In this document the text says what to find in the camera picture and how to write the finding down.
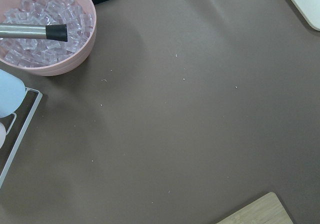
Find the white cup rack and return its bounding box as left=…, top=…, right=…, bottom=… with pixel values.
left=0, top=88, right=43, bottom=185

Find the steel muddler black tip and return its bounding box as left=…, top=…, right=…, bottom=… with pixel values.
left=0, top=23, right=68, bottom=42

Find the pink bowl of ice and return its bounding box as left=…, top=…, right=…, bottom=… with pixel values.
left=0, top=0, right=98, bottom=77

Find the light blue cup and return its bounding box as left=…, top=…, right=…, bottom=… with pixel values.
left=0, top=69, right=26, bottom=118

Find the bamboo cutting board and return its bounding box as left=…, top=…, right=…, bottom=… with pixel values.
left=218, top=192, right=294, bottom=224

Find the pink cup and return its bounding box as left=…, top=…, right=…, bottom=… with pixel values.
left=0, top=123, right=7, bottom=148

